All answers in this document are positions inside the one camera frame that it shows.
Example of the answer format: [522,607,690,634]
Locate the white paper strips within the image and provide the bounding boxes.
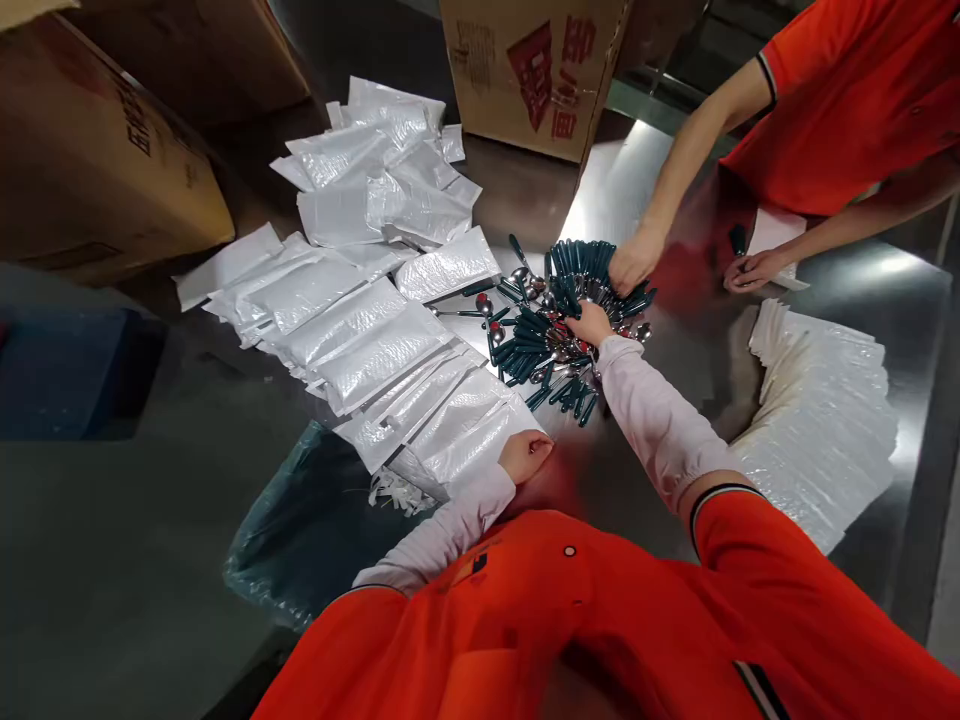
[365,464,441,519]

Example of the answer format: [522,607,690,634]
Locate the blue plastic crate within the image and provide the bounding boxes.
[0,303,171,444]

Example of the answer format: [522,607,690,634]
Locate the green plastic bag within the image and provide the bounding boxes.
[222,419,451,633]

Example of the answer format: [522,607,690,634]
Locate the large brown cardboard box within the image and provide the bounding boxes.
[0,11,238,291]

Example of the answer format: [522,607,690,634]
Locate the person's body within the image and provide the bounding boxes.
[251,483,960,720]

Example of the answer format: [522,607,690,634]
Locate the red-printed cardboard box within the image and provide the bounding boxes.
[438,0,633,165]

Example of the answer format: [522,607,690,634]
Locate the neat stack of white envelopes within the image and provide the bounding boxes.
[731,298,901,558]

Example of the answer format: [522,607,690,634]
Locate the pile of white bubble mailers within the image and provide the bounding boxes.
[170,74,553,505]

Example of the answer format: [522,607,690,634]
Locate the pile of green-handled cutlery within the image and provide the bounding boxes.
[427,233,660,430]

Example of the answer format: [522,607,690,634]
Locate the person's left hand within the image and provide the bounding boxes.
[494,428,557,490]

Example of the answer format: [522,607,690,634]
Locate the plain brown cardboard box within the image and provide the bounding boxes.
[59,0,313,130]

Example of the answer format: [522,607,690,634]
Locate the person's right hand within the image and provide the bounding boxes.
[563,299,619,352]

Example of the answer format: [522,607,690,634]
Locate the single white bubble mailer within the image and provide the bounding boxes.
[746,206,813,292]

